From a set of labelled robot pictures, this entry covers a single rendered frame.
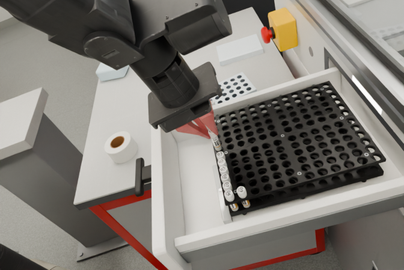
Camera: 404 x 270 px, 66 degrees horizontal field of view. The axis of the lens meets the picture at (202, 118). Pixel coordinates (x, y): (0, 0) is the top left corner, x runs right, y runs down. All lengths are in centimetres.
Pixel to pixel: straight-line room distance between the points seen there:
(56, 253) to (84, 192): 106
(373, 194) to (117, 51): 35
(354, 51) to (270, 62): 41
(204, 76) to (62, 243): 153
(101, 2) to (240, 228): 31
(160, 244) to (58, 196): 97
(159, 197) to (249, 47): 59
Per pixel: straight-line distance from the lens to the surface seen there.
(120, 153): 75
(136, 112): 89
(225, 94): 76
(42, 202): 140
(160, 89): 37
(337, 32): 53
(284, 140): 49
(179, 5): 31
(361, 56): 48
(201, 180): 56
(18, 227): 210
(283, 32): 74
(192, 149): 61
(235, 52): 92
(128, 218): 86
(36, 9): 27
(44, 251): 188
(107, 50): 30
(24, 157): 121
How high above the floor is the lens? 128
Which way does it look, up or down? 43 degrees down
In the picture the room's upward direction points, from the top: 23 degrees counter-clockwise
